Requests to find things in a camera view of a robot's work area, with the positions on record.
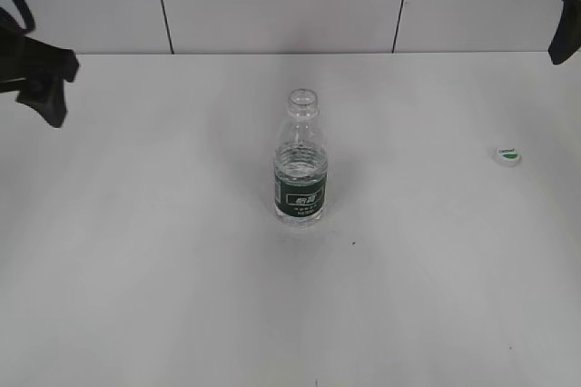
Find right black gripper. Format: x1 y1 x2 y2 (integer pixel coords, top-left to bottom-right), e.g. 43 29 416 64
547 0 581 65

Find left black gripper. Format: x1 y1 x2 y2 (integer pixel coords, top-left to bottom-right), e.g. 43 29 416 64
1 9 79 128

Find white green bottle cap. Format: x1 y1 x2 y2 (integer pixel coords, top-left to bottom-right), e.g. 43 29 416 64
492 146 522 167

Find clear water bottle green label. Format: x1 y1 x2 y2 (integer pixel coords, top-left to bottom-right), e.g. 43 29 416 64
273 89 328 227

